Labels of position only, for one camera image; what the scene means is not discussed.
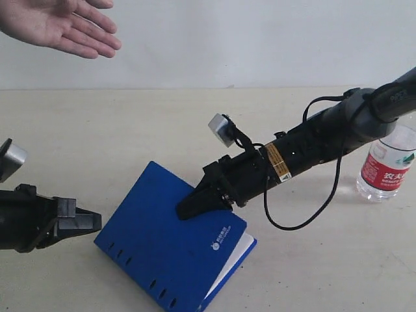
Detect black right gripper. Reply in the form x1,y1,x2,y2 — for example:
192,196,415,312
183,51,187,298
176,148,280,220

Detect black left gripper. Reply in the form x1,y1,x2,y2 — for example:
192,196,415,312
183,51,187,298
1,184,102,253

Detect blue ring binder notebook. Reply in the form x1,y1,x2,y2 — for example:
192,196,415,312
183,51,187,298
94,161,257,312

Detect clear water bottle red label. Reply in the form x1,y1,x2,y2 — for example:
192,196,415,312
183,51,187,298
356,124,415,202

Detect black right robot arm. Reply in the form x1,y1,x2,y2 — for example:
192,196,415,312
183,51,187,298
175,69,415,220

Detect person's open hand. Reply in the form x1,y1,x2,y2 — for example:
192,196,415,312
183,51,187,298
1,0,122,59

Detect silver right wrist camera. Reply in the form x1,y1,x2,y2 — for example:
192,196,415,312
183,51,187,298
208,113,234,148

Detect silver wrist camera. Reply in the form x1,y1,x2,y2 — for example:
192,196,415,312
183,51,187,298
208,113,234,148
1,138,28,183

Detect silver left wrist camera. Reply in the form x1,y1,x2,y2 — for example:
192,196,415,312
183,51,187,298
1,138,28,183

